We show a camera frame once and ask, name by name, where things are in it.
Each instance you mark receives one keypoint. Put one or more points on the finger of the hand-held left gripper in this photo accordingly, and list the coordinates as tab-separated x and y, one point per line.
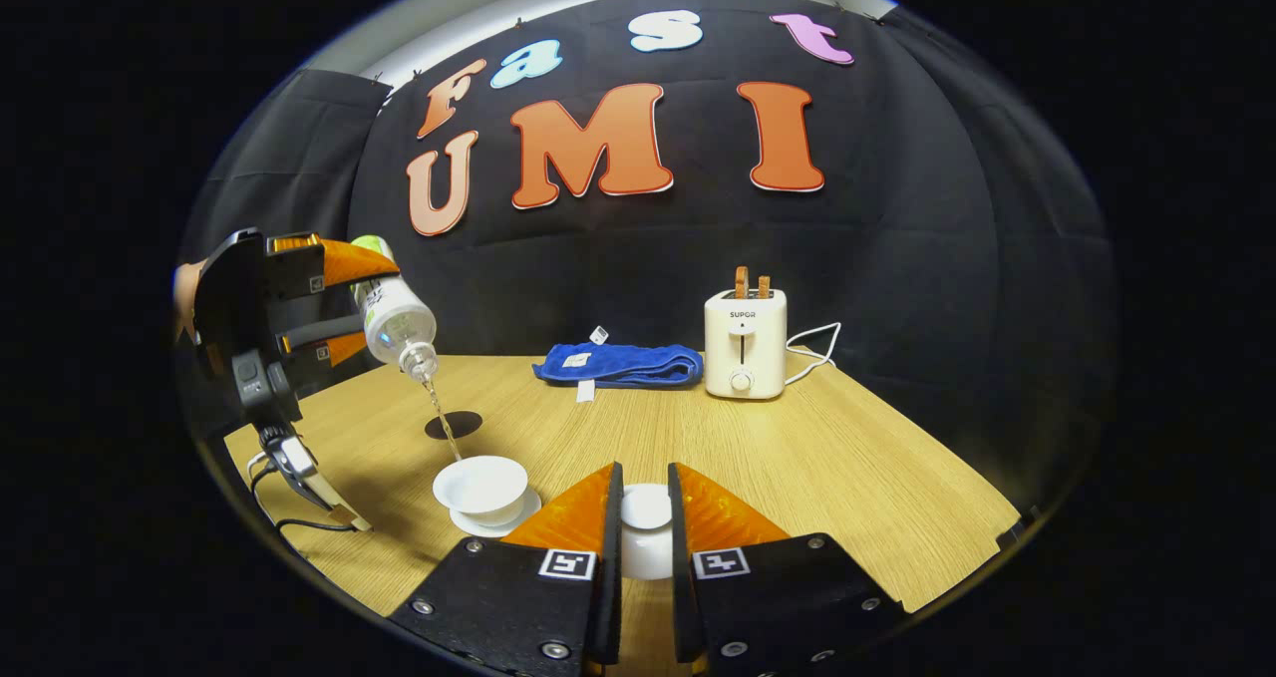
319	343
349	263

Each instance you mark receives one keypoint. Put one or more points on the blue folded towel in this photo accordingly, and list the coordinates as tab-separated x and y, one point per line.
628	366

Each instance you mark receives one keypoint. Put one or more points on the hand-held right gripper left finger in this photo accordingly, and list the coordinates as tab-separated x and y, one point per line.
608	607

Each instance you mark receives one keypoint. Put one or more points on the black backdrop cloth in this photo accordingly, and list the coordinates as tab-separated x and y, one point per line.
897	308

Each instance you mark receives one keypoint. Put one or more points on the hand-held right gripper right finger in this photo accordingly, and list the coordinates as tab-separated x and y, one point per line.
683	607

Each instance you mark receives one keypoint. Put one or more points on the white teacup lid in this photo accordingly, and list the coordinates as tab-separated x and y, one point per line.
646	517

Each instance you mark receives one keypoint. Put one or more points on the white saucer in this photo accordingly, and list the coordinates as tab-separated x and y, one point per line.
523	515

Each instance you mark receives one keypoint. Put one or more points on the dark round coaster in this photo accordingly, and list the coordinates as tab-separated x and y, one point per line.
461	424

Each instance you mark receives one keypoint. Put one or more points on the white teacup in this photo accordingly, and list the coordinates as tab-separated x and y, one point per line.
480	483

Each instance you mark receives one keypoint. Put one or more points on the white label water bottle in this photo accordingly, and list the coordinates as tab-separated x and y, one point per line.
397	323

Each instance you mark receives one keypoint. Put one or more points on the white toaster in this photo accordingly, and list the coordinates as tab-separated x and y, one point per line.
746	343

